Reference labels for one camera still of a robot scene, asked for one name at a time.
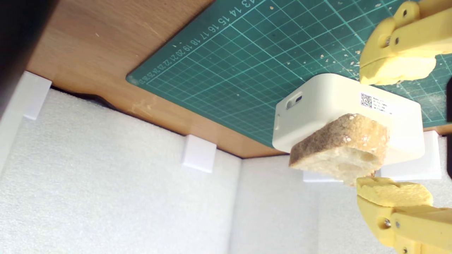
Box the black two-slot toaster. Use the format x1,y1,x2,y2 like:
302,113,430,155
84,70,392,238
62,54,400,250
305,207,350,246
0,0,59,119

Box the brown bread slice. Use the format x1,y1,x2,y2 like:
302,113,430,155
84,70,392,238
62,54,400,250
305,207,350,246
289,113,391,187

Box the green cutting mat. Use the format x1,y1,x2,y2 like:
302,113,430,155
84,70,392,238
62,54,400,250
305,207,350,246
126,0,452,149

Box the white wall clip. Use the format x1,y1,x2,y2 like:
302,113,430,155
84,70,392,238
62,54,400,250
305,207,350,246
21,71,53,121
182,134,217,173

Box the white plastic block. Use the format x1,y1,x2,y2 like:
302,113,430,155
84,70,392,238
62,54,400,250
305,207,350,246
272,73,426,166

